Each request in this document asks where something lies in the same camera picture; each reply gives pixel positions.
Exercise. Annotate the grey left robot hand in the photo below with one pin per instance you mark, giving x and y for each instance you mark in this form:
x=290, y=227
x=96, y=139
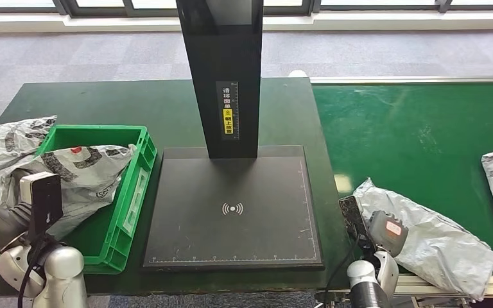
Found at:
x=0, y=225

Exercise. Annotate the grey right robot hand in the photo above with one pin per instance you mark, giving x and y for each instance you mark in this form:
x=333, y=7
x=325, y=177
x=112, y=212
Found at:
x=384, y=231

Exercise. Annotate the plain grey mailer parcel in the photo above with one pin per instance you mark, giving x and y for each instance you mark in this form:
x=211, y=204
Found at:
x=442, y=242

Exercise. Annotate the white parcel red black print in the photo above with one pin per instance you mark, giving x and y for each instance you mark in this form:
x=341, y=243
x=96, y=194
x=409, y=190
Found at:
x=89, y=178

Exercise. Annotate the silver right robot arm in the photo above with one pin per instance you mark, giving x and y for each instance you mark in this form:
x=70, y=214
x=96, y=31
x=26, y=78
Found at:
x=370, y=285

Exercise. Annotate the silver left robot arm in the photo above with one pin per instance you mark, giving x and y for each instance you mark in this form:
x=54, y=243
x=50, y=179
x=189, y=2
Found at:
x=63, y=276

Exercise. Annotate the green conveyor belt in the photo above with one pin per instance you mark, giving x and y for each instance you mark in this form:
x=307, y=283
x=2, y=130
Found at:
x=399, y=127

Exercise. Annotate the black inbound scanner machine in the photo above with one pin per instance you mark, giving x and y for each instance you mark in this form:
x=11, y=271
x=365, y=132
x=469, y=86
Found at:
x=238, y=187

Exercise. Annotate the green plastic crate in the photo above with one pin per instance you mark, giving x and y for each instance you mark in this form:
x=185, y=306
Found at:
x=138, y=200

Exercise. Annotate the white round cap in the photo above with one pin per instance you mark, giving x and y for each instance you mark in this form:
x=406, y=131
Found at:
x=298, y=73

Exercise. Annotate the yellow black label sticker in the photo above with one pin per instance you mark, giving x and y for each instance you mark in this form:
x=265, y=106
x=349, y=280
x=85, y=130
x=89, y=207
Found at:
x=228, y=121

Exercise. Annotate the white window sill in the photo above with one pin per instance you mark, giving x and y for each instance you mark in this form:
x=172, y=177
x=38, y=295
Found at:
x=357, y=20

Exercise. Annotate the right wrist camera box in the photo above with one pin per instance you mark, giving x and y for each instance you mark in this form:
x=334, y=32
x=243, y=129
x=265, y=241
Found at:
x=353, y=219

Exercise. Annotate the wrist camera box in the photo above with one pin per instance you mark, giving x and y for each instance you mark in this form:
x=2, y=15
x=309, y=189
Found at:
x=42, y=200
x=353, y=219

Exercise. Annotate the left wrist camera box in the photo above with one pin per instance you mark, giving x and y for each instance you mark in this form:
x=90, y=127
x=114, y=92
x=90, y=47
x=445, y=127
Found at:
x=42, y=200

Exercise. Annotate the aluminium conveyor side rail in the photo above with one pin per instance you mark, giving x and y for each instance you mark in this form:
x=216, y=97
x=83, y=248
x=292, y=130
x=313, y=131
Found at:
x=399, y=79
x=425, y=284

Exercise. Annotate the dark window frame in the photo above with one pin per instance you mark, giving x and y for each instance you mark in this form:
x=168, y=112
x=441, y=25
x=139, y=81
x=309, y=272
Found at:
x=102, y=9

